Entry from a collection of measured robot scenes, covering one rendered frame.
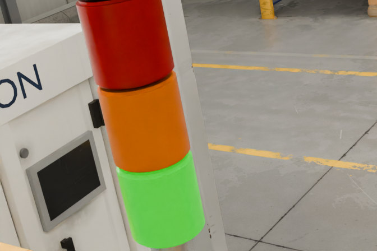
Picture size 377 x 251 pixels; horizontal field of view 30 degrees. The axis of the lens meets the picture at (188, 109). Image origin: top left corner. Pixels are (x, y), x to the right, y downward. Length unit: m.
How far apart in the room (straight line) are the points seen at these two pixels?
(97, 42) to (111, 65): 0.02
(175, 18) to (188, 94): 0.35
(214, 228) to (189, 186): 3.01
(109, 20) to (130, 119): 0.06
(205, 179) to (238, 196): 1.72
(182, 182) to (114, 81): 0.08
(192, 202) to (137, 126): 0.07
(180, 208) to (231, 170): 4.99
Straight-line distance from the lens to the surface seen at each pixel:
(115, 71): 0.41
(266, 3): 9.43
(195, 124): 3.22
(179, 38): 3.09
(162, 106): 0.42
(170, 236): 0.45
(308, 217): 4.69
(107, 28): 0.40
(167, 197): 0.44
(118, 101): 0.42
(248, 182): 5.21
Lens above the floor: 2.40
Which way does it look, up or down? 21 degrees down
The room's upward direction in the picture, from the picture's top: 11 degrees counter-clockwise
